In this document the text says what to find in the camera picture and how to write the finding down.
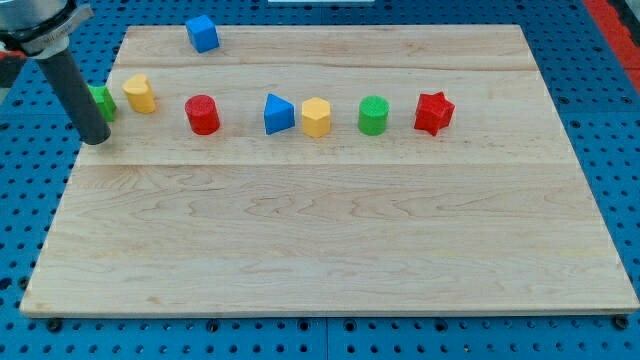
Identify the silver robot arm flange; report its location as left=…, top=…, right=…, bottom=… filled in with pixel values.
left=1, top=0, right=94, bottom=58

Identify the red star block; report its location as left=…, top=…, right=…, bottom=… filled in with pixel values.
left=414, top=91, right=455, bottom=136

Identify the green star block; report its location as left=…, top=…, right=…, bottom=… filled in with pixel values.
left=88, top=85, right=117, bottom=122

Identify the light wooden board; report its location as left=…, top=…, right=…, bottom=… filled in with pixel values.
left=20, top=25, right=639, bottom=318

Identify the yellow hexagon block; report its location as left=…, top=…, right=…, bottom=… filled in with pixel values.
left=301, top=97, right=331, bottom=138

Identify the blue triangle block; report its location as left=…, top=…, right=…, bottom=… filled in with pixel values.
left=263, top=93, right=295, bottom=135

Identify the green cylinder block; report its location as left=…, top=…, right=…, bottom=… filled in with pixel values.
left=358, top=95, right=390, bottom=136

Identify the red cylinder block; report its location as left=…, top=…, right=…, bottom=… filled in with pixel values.
left=184, top=94, right=220, bottom=135

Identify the blue cube block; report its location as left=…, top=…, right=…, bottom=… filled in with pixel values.
left=185, top=15, right=220, bottom=53

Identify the yellow heart block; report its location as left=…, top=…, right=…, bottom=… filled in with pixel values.
left=122, top=74, right=156, bottom=114

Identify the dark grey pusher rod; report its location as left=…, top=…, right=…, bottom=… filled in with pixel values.
left=36, top=49, right=111, bottom=145

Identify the red floor strip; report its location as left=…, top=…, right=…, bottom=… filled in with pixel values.
left=583, top=0, right=639, bottom=91

